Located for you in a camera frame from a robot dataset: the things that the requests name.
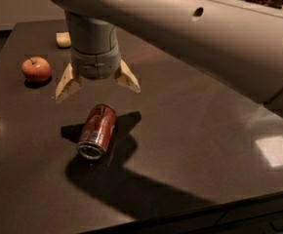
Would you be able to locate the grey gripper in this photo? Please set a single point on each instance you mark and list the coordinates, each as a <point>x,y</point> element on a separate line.
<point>96,64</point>

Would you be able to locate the red coke can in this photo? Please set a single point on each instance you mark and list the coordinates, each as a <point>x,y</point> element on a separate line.
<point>96,133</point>

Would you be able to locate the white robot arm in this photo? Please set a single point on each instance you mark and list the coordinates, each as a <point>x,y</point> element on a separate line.
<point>234,41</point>

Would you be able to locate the yellow sponge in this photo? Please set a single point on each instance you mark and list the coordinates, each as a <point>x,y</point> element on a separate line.
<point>63,39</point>

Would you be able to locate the red apple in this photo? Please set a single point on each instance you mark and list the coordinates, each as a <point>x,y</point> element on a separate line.
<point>36,70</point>

